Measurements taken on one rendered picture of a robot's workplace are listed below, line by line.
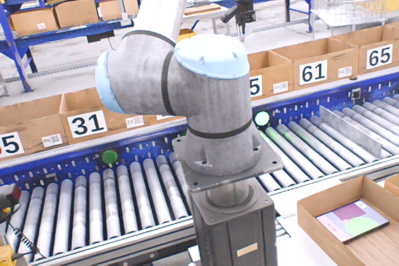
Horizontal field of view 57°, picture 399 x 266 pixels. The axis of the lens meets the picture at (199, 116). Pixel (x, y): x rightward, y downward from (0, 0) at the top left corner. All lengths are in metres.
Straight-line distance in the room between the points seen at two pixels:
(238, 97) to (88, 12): 5.30
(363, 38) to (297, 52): 0.46
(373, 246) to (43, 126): 1.41
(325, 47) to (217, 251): 1.72
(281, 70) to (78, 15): 4.42
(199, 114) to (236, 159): 0.13
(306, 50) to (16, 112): 1.66
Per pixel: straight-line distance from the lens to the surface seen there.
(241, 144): 0.81
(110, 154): 1.80
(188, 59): 0.72
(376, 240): 1.33
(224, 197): 0.92
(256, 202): 0.94
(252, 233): 0.96
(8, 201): 1.23
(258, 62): 2.22
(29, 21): 6.08
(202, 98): 0.75
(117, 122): 1.82
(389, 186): 1.43
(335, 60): 2.12
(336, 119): 1.95
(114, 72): 0.83
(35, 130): 1.84
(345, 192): 1.42
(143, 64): 0.80
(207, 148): 0.80
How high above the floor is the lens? 1.66
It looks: 25 degrees down
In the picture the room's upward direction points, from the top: 8 degrees counter-clockwise
